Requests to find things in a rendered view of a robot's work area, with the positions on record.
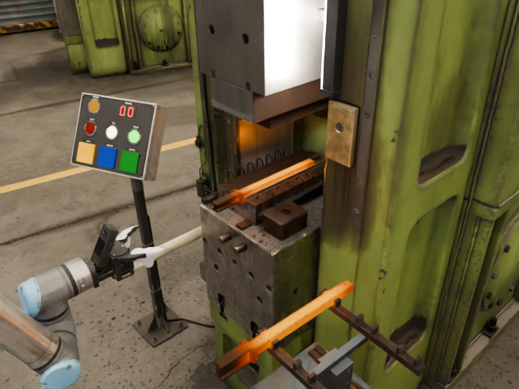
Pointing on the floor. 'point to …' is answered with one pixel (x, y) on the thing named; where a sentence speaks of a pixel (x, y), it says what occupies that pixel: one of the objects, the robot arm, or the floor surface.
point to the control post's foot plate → (146, 328)
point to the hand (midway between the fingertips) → (151, 235)
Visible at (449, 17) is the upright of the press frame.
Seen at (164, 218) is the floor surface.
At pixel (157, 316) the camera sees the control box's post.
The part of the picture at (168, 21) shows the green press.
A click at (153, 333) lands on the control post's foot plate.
